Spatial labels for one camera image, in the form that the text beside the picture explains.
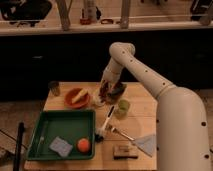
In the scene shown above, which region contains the yellow corn cob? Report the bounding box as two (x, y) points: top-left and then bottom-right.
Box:
(71, 89), (88, 103)

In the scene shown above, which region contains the blue grey cloth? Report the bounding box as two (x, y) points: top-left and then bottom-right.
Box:
(133, 134), (156, 157)

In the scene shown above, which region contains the white black brush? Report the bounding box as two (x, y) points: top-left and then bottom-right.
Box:
(95, 106), (114, 142)

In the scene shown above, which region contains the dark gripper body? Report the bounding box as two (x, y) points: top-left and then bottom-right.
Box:
(99, 80), (115, 102)

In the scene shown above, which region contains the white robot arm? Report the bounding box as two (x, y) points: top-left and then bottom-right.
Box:
(101, 42), (211, 171)

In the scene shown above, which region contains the black pole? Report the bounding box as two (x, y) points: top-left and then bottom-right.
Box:
(13, 122), (25, 171)

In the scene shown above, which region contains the blue sponge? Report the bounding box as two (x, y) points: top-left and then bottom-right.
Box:
(49, 137), (73, 157)

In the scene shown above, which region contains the green plastic tray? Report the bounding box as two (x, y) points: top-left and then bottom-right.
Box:
(27, 110), (95, 161)

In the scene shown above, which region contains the red bowl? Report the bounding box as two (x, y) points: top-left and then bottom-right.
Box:
(64, 88), (90, 109)

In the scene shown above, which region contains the brown wooden block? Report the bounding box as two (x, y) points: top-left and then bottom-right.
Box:
(113, 145), (138, 159)

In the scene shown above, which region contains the dark small cup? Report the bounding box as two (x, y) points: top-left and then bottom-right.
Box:
(48, 81), (60, 96)

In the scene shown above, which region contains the white paper cup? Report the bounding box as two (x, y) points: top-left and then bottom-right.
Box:
(93, 95), (105, 107)

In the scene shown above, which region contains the metal fork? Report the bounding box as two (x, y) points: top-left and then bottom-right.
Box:
(106, 125), (134, 141)

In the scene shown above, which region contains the green plastic cup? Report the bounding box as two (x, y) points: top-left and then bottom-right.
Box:
(115, 99), (130, 119)

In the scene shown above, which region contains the clear utensil in tray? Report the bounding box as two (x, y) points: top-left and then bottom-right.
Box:
(37, 121), (49, 153)

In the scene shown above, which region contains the orange ball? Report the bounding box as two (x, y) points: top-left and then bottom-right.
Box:
(77, 138), (91, 153)

